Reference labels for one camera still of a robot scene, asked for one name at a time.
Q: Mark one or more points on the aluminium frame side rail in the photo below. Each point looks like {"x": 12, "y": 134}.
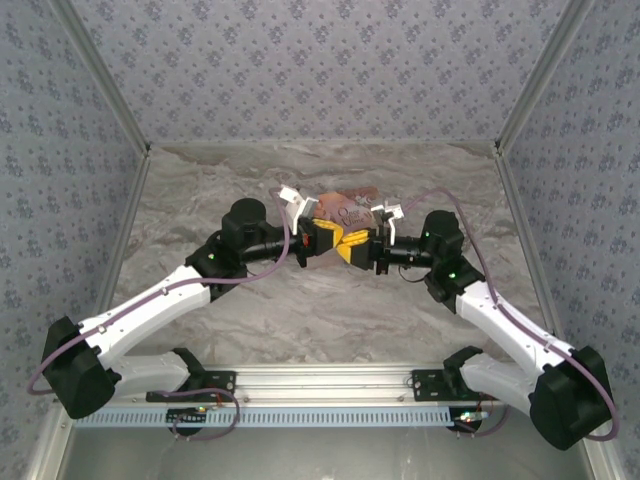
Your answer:
{"x": 524, "y": 225}
{"x": 122, "y": 225}

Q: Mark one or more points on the aluminium frame post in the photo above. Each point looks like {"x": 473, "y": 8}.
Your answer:
{"x": 541, "y": 75}
{"x": 102, "y": 75}

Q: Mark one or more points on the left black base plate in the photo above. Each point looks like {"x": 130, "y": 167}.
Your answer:
{"x": 220, "y": 382}

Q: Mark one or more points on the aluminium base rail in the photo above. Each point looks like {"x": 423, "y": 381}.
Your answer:
{"x": 320, "y": 382}

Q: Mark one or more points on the small circuit board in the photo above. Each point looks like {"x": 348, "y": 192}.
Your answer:
{"x": 467, "y": 417}
{"x": 185, "y": 417}

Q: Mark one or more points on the right small circuit board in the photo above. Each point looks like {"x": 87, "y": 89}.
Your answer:
{"x": 467, "y": 417}

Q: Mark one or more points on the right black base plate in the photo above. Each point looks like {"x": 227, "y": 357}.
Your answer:
{"x": 425, "y": 385}

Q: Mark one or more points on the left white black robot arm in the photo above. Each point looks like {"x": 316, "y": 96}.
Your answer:
{"x": 150, "y": 310}

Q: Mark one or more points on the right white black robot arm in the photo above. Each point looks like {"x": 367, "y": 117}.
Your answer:
{"x": 500, "y": 320}

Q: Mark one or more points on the left small circuit board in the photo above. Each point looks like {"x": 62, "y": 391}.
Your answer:
{"x": 185, "y": 417}

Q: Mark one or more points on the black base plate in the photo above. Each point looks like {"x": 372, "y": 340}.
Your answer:
{"x": 425, "y": 385}
{"x": 220, "y": 382}

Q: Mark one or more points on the pink storybook print box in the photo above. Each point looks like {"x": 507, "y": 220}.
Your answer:
{"x": 345, "y": 205}

